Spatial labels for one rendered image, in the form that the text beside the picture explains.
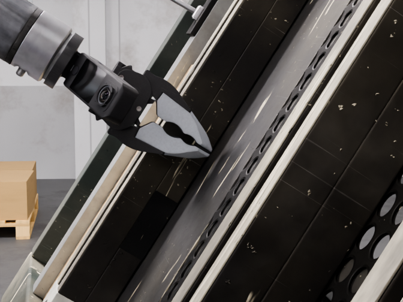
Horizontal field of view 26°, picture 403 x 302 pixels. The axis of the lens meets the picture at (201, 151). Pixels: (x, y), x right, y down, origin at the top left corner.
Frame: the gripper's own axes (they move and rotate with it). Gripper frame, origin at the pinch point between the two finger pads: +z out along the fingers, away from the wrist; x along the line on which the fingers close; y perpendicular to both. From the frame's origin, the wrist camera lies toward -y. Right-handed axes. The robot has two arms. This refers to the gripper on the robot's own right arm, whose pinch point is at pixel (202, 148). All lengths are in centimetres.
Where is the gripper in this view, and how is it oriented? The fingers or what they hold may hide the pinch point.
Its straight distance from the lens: 104.6
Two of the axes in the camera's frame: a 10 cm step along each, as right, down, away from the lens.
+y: -1.3, -1.1, 9.9
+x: -5.4, 8.4, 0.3
